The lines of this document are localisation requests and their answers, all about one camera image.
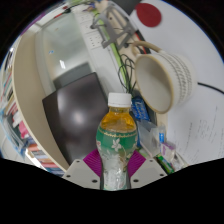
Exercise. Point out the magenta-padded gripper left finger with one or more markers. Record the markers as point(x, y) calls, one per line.
point(81, 171)

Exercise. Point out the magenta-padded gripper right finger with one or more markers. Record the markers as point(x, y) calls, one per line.
point(148, 170)

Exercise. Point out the green-labelled clear drink bottle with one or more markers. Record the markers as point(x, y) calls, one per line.
point(116, 141)

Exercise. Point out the clear plastic box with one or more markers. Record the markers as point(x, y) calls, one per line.
point(148, 133)

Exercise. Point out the black computer monitor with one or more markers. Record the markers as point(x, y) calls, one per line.
point(76, 116)

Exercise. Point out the blue tissue pack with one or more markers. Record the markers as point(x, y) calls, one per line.
point(140, 108)

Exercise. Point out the white paper sheet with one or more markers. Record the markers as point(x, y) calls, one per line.
point(200, 126)

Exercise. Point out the beige shelf with books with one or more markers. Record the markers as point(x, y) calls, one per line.
point(26, 110)

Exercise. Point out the white ribbed ceramic mug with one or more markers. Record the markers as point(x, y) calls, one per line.
point(180, 75)

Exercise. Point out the flat round red coaster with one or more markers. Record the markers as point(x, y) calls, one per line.
point(148, 15)

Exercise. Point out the white wall socket row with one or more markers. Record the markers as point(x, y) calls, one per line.
point(95, 40)

